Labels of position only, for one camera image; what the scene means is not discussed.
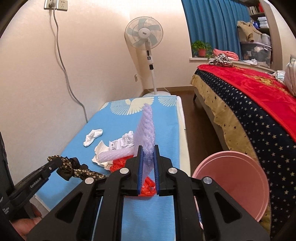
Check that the striped plaid pillow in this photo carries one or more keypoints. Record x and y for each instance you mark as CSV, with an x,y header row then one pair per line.
x,y
290,76

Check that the cream paper bag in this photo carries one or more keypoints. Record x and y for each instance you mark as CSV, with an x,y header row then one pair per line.
x,y
101,147

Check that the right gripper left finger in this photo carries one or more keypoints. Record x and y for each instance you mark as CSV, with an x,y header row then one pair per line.
x,y
93,210

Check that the pink bubble wrap sheet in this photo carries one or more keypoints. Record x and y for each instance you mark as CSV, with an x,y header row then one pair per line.
x,y
115,154

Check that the red bed blanket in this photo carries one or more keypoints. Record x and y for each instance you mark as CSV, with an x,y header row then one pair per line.
x,y
262,88

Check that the pink plastic trash bin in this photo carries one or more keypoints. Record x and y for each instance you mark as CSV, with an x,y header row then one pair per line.
x,y
241,177

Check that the black gold-dotted cloth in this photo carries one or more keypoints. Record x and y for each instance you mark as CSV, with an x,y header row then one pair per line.
x,y
71,167

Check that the white sock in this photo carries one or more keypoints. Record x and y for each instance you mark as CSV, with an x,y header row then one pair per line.
x,y
89,139

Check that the white wall socket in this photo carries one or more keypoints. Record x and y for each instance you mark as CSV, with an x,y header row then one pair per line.
x,y
61,5

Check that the blue window curtain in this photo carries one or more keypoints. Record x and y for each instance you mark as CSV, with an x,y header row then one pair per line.
x,y
215,22

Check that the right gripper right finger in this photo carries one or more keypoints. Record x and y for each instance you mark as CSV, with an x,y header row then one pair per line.
x,y
203,209

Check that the beige jacket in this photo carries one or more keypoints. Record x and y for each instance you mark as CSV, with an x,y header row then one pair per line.
x,y
248,33

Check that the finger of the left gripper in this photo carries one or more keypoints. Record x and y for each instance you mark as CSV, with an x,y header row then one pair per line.
x,y
27,187

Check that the bed with starry blanket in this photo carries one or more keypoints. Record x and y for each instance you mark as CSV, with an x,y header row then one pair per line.
x,y
249,129

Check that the white paper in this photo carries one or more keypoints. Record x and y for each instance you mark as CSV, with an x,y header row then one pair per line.
x,y
126,141

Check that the red plastic bag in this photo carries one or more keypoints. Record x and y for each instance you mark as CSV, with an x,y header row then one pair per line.
x,y
148,188

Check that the blue bird-print mattress cover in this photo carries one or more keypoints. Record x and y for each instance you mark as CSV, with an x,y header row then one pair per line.
x,y
144,218

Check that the potted green plant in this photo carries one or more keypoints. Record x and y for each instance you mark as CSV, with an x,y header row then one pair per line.
x,y
201,49

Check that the purple bubble wrap sheet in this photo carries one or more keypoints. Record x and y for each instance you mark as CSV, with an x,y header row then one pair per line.
x,y
145,136

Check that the person's left hand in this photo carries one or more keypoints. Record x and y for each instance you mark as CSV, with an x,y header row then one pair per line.
x,y
25,225

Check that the clear plastic storage box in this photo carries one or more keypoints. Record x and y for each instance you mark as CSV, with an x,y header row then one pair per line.
x,y
258,51

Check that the white standing fan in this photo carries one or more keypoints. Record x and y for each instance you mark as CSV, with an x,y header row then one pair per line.
x,y
146,33

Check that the wooden bookshelf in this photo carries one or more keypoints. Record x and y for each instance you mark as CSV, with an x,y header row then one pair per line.
x,y
265,14

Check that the zebra striped cloth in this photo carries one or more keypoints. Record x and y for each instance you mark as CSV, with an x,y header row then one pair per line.
x,y
221,60

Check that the pink cloth on sill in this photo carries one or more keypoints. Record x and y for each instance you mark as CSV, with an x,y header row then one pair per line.
x,y
231,55

